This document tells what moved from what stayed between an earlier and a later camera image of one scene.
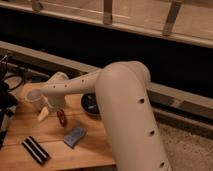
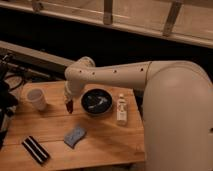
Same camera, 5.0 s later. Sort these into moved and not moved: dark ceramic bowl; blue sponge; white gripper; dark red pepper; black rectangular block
Moved: dark red pepper; white gripper
Not moved: dark ceramic bowl; blue sponge; black rectangular block
